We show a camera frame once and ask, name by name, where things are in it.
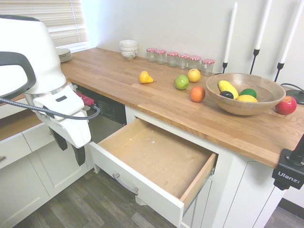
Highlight dark round lamp base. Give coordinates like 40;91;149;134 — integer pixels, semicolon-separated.
281;83;304;105

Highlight stainless steel dishwasher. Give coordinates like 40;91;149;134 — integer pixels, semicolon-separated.
76;85;126;144

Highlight yellow pear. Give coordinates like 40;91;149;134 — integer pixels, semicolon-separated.
138;70;157;84

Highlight orange fruit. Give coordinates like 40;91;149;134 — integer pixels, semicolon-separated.
189;86;206;103

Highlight white drawer with wooden inside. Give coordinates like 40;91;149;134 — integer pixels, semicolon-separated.
89;118;219;228

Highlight stack of white plates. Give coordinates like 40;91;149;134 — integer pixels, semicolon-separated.
56;48;73;63

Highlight black avocado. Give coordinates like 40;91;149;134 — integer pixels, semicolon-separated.
219;91;235;100

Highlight red apple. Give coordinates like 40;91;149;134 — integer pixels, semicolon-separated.
275;95;298;115

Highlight glass jar with checkered lid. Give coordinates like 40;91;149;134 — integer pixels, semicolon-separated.
155;49;167;65
188;55;201;72
201;58;215;77
178;54;190;70
167;51;179;67
146;47;157;63

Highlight tall white candle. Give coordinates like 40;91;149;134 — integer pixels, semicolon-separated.
255;0;273;50
224;1;238;63
280;0;304;64

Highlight green lime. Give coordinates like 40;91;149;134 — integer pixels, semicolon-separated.
239;88;257;98

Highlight black candle holder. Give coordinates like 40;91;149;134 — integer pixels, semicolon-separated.
249;48;261;75
214;61;229;76
274;62;285;83

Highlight white window blinds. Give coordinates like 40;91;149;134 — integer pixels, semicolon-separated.
0;0;90;53

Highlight yellow banana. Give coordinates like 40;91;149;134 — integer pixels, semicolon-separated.
218;80;239;100

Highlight red wrist camera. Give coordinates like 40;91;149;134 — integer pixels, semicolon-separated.
75;91;95;111

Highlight white side cabinet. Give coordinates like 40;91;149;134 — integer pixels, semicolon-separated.
0;95;95;224

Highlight yellow apple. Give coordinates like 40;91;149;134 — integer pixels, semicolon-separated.
187;68;201;83

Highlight green apple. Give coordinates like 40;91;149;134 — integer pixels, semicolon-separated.
174;75;190;90

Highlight black Ulanzi camera mount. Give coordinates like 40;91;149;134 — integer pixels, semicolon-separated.
271;134;304;191

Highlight large wooden bowl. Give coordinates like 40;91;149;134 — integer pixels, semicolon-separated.
205;73;286;116

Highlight yellow lemon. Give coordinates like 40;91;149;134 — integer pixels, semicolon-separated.
236;95;258;103

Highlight metal bar drawer handle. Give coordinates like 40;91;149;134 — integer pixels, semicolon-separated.
112;172;139;196

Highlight stack of white bowls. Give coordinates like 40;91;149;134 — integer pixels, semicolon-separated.
119;39;139;59

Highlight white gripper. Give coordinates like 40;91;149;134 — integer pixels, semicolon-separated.
32;85;92;167

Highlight braided grey robot cable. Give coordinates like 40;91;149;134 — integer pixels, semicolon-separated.
0;96;101;120

